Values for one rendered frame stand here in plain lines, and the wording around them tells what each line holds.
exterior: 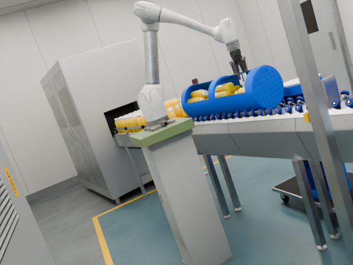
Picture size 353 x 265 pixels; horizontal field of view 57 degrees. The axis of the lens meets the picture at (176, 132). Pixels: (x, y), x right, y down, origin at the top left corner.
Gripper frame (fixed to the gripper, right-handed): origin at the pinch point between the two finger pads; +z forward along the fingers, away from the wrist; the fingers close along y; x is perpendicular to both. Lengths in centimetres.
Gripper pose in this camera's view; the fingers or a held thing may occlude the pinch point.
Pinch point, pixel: (242, 79)
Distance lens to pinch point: 232.0
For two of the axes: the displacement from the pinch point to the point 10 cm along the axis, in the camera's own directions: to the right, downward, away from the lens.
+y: 8.1, -3.6, 4.6
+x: -4.9, 0.2, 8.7
